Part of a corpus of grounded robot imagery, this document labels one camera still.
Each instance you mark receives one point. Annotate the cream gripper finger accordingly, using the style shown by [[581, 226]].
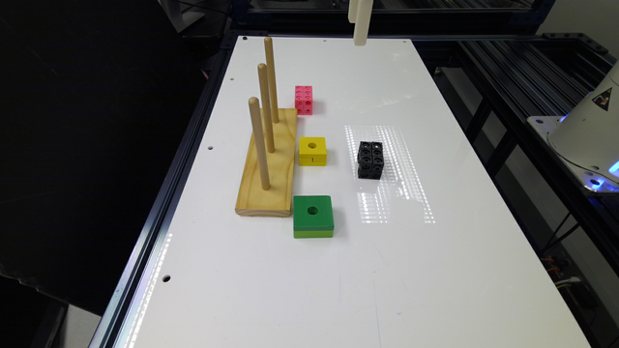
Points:
[[352, 10], [362, 10]]

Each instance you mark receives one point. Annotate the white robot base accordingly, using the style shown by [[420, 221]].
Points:
[[586, 139]]

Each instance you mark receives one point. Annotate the far wooden peg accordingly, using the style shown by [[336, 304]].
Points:
[[271, 76]]

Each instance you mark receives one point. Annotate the wooden peg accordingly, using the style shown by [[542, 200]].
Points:
[[271, 76], [266, 107], [259, 142]]

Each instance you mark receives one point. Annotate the pink perforated cube block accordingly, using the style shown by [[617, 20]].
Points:
[[304, 100]]

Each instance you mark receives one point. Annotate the middle wooden peg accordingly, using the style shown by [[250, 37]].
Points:
[[266, 107]]

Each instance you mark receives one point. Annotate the near wooden peg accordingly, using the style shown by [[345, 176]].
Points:
[[259, 142]]

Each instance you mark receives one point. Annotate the black perforated cube block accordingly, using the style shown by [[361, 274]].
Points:
[[370, 160]]

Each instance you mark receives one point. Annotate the yellow block with hole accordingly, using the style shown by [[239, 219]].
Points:
[[312, 151]]

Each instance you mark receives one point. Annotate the green block with hole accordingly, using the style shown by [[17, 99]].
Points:
[[313, 217]]

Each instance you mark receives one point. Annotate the wooden peg base board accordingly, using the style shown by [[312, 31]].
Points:
[[252, 199]]

